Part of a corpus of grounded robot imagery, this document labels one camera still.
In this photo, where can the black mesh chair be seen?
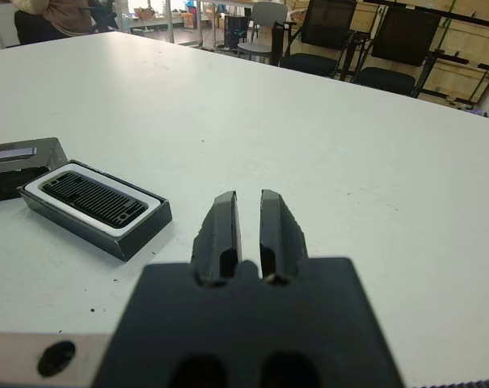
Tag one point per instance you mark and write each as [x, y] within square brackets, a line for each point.
[405, 36]
[329, 24]

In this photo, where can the person in brown jacket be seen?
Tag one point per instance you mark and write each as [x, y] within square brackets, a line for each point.
[62, 18]

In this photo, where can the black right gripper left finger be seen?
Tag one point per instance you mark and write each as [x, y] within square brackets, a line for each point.
[220, 226]

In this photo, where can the brown cardboard box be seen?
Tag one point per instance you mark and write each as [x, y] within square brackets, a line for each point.
[188, 21]

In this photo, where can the open cardboard box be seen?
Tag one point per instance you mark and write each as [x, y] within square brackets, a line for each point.
[144, 13]

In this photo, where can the black box with white insert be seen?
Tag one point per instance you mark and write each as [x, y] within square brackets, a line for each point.
[143, 234]

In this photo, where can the black box lid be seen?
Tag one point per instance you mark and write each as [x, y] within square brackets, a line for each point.
[9, 182]

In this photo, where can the black ribbed camera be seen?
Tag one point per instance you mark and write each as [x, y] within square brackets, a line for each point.
[94, 200]

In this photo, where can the black pc tower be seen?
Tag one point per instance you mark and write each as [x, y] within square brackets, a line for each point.
[235, 30]

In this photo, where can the wooden top desk white frame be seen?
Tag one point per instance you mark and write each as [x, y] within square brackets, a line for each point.
[169, 20]

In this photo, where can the black office chair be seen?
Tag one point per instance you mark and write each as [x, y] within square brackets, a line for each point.
[102, 14]

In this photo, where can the black bin with purple bag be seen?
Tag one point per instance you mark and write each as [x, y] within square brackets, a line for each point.
[472, 109]

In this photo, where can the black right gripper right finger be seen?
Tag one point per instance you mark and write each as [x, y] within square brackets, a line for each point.
[282, 230]

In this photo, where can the colourful bag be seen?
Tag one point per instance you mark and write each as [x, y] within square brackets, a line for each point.
[189, 9]

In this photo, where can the wooden shipping crate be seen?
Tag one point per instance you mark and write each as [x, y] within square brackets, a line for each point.
[296, 12]
[450, 81]
[470, 44]
[486, 8]

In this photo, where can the grey plastic chair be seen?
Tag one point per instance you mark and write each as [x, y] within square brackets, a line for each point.
[268, 14]

